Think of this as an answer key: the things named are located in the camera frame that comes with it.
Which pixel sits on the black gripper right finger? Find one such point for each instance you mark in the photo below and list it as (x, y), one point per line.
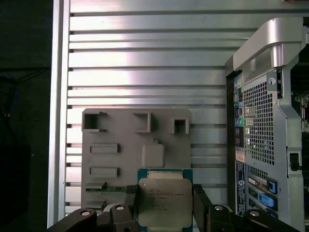
(202, 212)

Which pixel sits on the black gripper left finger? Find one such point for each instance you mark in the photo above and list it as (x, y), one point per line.
(120, 217)

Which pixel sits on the silver CPU green board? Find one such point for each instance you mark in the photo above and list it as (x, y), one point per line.
(164, 195)

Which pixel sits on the green RAM stick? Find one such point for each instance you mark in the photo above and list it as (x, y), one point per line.
(113, 189)

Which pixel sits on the blue plastic latch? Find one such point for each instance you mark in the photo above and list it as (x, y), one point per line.
(266, 200)

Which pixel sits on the grey plastic parts rack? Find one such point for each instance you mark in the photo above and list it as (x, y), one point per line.
(108, 137)

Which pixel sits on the black PC case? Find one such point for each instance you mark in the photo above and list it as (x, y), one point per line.
(293, 135)

